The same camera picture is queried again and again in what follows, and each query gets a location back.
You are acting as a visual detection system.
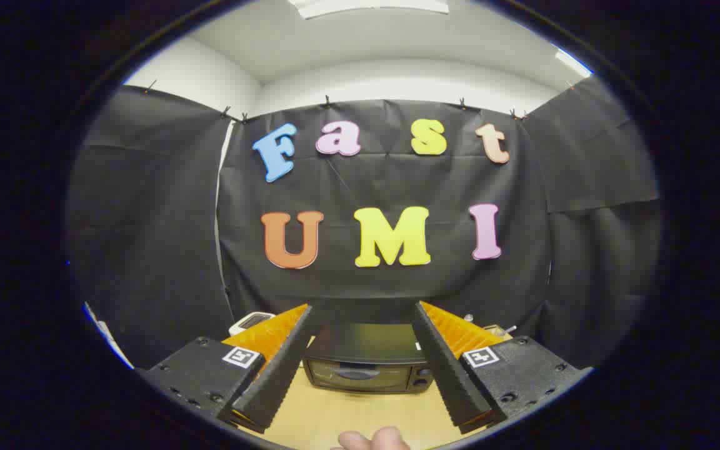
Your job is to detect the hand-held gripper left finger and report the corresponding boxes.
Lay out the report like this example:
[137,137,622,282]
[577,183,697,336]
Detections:
[138,304,314,435]

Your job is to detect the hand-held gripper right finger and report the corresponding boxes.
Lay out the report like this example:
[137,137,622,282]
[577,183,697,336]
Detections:
[411,301,593,435]

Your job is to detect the white pop-up toaster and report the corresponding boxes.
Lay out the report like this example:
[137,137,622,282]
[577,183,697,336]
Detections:
[229,311,276,336]

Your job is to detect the narrow ceiling light panel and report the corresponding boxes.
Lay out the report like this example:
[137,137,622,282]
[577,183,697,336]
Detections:
[554,50,593,79]

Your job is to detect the black toaster oven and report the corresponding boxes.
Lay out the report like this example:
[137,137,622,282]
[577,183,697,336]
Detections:
[302,323,437,394]

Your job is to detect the large ceiling light panel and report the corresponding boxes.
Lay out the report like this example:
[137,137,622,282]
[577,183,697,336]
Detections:
[288,0,450,19]

